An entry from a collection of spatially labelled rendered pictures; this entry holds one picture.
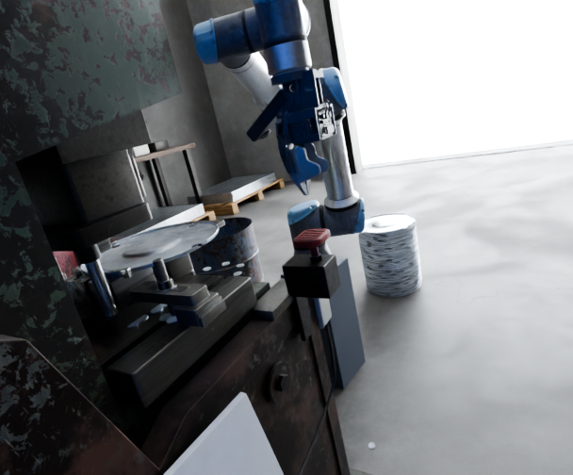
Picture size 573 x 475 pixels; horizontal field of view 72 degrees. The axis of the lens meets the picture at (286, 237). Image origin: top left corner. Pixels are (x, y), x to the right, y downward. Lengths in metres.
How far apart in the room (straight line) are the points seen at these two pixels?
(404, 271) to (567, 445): 0.99
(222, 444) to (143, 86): 0.55
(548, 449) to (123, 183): 1.25
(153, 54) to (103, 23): 0.09
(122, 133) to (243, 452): 0.56
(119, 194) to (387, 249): 1.48
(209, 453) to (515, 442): 0.96
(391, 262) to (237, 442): 1.49
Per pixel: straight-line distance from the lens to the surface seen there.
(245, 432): 0.69
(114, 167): 0.76
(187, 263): 0.90
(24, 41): 0.59
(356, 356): 1.60
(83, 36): 0.64
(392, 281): 2.05
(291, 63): 0.69
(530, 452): 1.38
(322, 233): 0.77
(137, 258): 0.84
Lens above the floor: 1.00
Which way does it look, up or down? 18 degrees down
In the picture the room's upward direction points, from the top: 12 degrees counter-clockwise
